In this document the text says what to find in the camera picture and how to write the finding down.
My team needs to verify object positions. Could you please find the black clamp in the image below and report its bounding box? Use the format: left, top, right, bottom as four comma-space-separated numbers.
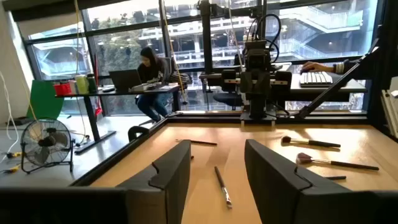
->
127, 125, 150, 143

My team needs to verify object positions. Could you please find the aluminium extrusion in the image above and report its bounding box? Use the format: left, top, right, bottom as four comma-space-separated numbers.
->
381, 89, 398, 139

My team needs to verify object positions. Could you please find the green panel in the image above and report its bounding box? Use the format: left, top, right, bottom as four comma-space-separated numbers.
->
26, 79, 65, 121

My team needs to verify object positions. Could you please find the dark green cup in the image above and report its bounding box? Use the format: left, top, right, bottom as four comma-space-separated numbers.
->
86, 73, 98, 94

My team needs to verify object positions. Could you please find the black laptop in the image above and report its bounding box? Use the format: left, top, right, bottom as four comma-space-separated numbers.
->
108, 68, 143, 92

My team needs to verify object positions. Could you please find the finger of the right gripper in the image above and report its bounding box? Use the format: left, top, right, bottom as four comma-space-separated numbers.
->
256, 72, 272, 95
239, 72, 256, 95

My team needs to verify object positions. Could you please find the black office chair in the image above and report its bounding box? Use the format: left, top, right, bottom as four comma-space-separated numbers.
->
213, 92, 245, 111

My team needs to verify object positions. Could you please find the person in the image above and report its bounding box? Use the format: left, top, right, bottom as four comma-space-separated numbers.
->
135, 46, 175, 123

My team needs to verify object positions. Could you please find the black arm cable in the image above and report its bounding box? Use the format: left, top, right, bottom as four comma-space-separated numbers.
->
247, 12, 283, 63

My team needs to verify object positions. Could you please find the light green cup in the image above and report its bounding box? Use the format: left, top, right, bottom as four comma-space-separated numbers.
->
75, 74, 90, 95

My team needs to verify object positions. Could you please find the red cup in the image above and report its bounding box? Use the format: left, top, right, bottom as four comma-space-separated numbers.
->
53, 82, 73, 96

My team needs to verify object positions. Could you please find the maroon powder makeup brush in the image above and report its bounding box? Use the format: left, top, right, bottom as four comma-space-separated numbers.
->
280, 135, 342, 149

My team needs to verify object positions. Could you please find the fan makeup brush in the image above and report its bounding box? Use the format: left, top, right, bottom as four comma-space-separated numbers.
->
295, 152, 381, 172

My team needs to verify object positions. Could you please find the short thin makeup brush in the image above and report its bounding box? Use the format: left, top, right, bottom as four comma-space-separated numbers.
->
175, 138, 218, 146

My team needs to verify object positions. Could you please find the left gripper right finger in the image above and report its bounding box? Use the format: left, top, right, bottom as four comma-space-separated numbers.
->
244, 138, 374, 224

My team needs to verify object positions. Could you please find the yellow hanging cable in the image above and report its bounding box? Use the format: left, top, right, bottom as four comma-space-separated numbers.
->
161, 0, 189, 106
73, 0, 82, 77

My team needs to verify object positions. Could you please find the black standing desk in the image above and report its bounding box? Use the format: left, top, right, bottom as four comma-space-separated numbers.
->
55, 85, 182, 156

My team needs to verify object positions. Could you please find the black floor fan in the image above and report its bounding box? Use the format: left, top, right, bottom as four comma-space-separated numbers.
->
19, 117, 75, 175

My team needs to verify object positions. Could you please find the computer keyboard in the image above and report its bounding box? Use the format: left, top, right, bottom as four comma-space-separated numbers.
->
298, 71, 334, 88

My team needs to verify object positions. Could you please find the person's forearm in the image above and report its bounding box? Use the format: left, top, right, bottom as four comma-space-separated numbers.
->
332, 58, 379, 81

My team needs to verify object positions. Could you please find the person's hand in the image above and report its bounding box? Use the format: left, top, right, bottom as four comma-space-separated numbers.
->
300, 60, 336, 75

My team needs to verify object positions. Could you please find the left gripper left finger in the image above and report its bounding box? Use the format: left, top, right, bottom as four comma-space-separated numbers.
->
116, 139, 192, 224

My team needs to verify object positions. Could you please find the grey desk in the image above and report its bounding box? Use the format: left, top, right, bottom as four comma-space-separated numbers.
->
289, 73, 368, 103

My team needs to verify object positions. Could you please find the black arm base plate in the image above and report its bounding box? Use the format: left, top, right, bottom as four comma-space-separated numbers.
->
239, 111, 277, 126

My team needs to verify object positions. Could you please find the white cable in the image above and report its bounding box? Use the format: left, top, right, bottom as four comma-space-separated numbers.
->
0, 70, 20, 164

